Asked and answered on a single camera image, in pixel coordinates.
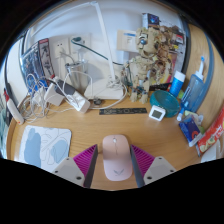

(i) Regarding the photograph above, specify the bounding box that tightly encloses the pink computer mouse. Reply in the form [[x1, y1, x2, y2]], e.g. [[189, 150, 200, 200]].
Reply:
[[101, 134, 134, 183]]

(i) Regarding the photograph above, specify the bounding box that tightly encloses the metal cup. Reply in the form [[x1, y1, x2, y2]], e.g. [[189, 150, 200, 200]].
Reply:
[[64, 59, 89, 91]]

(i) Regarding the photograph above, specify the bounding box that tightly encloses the black ruler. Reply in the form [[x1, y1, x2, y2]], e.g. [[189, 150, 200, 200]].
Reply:
[[98, 107, 148, 116]]

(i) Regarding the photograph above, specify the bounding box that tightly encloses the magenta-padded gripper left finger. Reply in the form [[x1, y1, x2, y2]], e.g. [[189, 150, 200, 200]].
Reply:
[[52, 143, 99, 189]]

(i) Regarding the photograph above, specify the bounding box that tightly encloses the white desk lamp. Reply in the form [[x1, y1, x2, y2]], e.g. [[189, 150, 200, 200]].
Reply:
[[31, 0, 127, 101]]

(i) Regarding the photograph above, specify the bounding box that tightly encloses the colourful printed poster box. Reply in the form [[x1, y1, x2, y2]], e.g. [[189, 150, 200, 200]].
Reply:
[[141, 12, 187, 88]]

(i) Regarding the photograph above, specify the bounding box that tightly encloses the white cable coil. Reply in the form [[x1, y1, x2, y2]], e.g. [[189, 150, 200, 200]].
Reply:
[[18, 71, 51, 123]]

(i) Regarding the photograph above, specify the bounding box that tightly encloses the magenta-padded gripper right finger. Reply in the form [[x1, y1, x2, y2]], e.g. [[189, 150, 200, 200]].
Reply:
[[129, 144, 177, 188]]

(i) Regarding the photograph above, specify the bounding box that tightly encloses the white blue-grey printed mouse pad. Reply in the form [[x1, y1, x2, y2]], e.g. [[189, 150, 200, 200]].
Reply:
[[18, 124, 73, 173]]

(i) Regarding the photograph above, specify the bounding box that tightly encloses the teal bowl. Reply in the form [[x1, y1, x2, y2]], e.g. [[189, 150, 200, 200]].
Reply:
[[149, 89, 182, 118]]

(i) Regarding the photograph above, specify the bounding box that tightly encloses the yellow red chip can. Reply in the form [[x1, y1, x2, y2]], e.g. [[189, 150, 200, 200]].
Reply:
[[195, 106, 224, 158]]

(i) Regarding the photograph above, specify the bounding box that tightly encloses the clear blue spray bottle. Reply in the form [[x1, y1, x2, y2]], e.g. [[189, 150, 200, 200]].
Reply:
[[176, 55, 206, 122]]

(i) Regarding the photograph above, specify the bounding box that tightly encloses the white wall panel blue label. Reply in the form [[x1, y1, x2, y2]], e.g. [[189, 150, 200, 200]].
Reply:
[[116, 29, 138, 53]]

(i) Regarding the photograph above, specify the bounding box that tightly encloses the blue tissue packet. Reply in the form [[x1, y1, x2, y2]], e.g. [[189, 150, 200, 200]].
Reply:
[[178, 116, 205, 148]]

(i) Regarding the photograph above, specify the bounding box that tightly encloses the brown brick tree figure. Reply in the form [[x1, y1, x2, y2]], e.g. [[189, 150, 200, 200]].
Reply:
[[121, 26, 174, 104]]

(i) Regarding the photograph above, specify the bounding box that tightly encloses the small white desk clock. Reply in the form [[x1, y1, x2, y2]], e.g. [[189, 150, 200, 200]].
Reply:
[[148, 104, 167, 122]]

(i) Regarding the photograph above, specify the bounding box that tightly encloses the green plug dark cable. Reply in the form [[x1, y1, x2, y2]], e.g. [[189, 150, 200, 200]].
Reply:
[[70, 36, 125, 66]]

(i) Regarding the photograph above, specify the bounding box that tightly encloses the white wall socket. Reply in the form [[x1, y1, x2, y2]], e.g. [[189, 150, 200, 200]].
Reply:
[[69, 33, 92, 54], [53, 39, 70, 58]]

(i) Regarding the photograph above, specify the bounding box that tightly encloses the white printed mug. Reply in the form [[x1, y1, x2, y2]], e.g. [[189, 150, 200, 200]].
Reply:
[[200, 139, 223, 164]]

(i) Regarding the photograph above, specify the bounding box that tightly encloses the tall wooden cabinet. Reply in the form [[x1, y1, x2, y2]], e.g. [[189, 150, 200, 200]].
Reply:
[[184, 23, 224, 134]]

